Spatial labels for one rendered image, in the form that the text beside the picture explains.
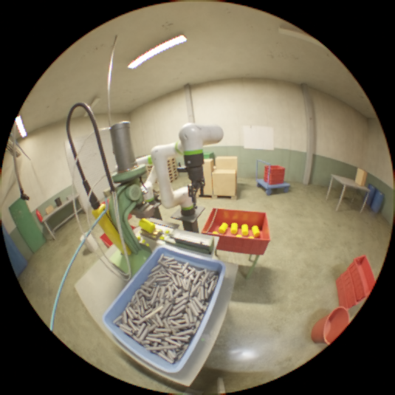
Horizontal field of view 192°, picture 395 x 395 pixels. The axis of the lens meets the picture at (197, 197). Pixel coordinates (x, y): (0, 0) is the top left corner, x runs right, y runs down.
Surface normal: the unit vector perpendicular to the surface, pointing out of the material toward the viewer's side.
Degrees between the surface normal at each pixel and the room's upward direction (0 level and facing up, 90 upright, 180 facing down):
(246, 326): 0
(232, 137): 90
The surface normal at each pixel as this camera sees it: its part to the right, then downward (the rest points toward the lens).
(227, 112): -0.36, 0.46
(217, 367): -0.11, -0.89
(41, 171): 0.92, 0.07
